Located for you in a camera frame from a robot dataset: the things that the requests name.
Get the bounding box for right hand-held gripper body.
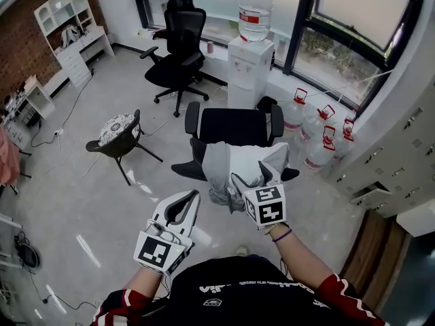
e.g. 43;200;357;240
243;181;288;231

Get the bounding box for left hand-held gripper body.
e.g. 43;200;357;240
133;219;196;277

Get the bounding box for grey white garment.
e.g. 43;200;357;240
201;141;291;214

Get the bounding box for black low-back office chair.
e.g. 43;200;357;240
171;96;301;183

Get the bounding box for person's left forearm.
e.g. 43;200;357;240
123;265;171;300

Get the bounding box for person's right forearm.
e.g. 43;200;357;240
271;223;336;290

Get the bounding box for black four-legged chair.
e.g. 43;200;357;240
85;109;164;187

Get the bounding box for black high-back office chair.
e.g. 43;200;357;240
139;0;210;118

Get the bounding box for purple wristband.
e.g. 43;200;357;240
271;228;294;244

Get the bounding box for person's black and red shirt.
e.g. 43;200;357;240
90;255;389;326

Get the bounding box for patterned seat cushion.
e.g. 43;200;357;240
98;113;141;147

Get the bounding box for white water dispenser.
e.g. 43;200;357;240
226;35;276;110

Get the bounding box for wooden plank platform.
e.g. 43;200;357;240
338;210;414;316

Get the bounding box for grey metal lockers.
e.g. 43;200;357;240
330;79;435;217

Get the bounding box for black round floor device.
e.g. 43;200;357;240
14;242;41;269

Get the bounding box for white box cabinet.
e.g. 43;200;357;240
395;198;435;238

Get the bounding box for clear water bottle red label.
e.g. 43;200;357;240
237;0;275;43

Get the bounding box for small white side table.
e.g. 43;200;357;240
23;74;56;120

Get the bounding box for white desk with shelf hutch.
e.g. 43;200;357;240
33;0;116;89

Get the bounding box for grey backpack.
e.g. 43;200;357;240
60;24;83;46

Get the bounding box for white cord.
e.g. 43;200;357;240
304;70;392;98

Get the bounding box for black floor cable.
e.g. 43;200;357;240
30;67;95;148

